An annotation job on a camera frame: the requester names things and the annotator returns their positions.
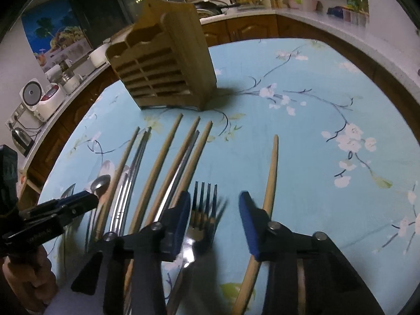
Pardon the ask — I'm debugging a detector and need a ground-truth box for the large steel fork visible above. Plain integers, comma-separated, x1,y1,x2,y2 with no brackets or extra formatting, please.
61,183,75,199

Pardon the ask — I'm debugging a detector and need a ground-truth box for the small steel fork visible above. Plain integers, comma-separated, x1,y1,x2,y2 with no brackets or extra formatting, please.
165,181,219,315

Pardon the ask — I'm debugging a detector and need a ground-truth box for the steel spoon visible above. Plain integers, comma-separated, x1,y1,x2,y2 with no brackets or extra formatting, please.
90,174,111,198

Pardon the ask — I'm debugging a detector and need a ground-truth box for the person's left hand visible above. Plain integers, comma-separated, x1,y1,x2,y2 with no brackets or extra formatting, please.
2,246,58,314

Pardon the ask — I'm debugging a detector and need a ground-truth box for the wooden chopstick far right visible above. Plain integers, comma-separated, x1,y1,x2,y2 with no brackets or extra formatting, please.
231,134,279,314

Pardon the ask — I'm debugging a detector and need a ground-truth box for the wooden chopstick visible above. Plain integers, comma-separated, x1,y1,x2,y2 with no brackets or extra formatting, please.
93,127,140,241
231,134,279,314
128,113,183,234
169,121,213,208
144,117,200,226

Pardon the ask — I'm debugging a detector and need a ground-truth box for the steel chopstick left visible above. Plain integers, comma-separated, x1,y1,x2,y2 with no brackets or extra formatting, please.
107,129,150,237

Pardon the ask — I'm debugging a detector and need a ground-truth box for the steel chopstick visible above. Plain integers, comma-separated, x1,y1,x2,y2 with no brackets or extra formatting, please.
107,129,150,237
112,126,153,237

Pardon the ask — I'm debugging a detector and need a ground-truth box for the steel chopstick right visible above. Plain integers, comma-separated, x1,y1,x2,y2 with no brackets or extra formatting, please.
112,126,153,237

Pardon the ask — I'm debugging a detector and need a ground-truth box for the wooden chopstick far left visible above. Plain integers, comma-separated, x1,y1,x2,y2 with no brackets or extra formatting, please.
93,127,140,241

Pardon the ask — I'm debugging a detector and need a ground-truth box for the dark chopstick middle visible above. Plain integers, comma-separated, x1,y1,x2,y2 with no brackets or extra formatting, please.
153,130,199,222

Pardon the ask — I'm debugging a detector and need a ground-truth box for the steel electric kettle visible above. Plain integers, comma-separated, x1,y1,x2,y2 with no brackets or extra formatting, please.
11,127,34,157

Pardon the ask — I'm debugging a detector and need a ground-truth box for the white rice cooker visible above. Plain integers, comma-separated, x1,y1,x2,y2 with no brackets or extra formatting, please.
19,78,66,123

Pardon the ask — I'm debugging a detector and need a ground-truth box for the small white cooker pot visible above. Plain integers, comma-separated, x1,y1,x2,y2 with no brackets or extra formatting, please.
60,71,83,95

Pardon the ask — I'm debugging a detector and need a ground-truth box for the white round pot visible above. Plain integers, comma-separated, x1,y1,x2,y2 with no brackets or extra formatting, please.
88,43,110,68

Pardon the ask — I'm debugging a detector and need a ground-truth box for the wooden utensil holder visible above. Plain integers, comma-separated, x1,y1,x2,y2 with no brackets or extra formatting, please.
106,0,216,110

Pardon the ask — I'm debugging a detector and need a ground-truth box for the black frying pan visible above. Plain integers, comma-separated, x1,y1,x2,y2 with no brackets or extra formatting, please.
194,0,241,19

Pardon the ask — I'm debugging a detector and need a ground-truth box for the yellow oil bottle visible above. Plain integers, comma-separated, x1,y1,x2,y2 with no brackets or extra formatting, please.
347,0,359,12

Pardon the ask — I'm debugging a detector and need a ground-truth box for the tropical fruit wall poster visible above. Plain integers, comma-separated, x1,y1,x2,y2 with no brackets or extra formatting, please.
21,0,92,72

